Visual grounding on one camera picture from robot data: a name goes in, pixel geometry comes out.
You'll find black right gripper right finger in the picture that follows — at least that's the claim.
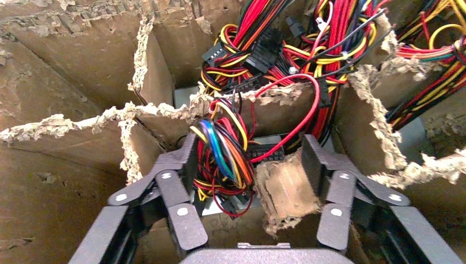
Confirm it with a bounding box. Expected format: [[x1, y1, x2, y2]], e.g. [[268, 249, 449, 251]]
[[301, 134, 465, 264]]

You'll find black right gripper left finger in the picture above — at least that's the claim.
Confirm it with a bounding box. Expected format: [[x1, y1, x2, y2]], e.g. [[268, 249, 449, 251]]
[[67, 133, 209, 264]]

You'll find power supply with red loop wire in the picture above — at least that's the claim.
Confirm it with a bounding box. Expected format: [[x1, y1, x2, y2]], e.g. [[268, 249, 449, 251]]
[[189, 73, 323, 219]]

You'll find brown cardboard divider box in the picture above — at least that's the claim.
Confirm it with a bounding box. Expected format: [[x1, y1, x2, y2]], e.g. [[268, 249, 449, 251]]
[[0, 0, 466, 264]]

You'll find power supply with coloured wires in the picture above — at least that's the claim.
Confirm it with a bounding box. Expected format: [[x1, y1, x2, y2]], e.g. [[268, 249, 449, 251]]
[[386, 0, 466, 161], [174, 0, 394, 143]]

